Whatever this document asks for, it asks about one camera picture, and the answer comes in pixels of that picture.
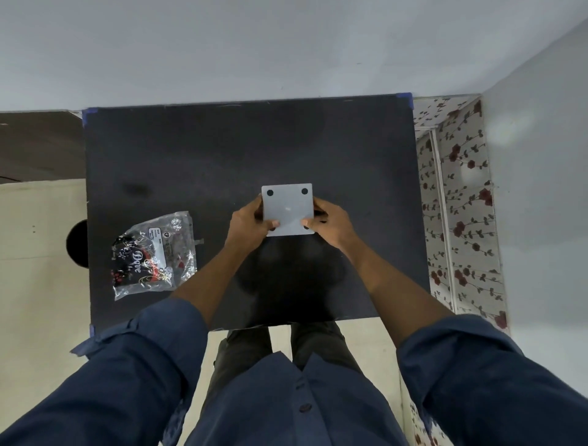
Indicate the person's right hand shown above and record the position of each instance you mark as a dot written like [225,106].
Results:
[335,227]

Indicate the grey square plate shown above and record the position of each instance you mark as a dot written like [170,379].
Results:
[287,206]

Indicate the dark brown wooden panel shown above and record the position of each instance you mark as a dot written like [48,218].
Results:
[41,144]

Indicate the dark blue shirt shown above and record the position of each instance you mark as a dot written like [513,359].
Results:
[298,404]

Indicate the black round object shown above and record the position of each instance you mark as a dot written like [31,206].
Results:
[79,243]

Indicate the person's left forearm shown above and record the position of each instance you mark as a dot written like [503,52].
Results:
[211,280]

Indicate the person's left hand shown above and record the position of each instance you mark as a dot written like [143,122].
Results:
[246,227]

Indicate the floral patterned panel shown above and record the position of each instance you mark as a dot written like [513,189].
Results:
[464,206]

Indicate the person's left thumb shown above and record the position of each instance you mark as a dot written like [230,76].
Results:
[270,225]

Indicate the person's right thumb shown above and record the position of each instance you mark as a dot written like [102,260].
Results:
[310,224]

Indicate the clear plastic printed packet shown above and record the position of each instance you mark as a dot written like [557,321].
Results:
[151,255]

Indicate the dark trousers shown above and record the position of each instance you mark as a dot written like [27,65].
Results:
[321,342]

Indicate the person's right forearm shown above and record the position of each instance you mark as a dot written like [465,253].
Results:
[390,289]

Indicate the black table mat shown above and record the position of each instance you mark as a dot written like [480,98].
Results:
[206,151]

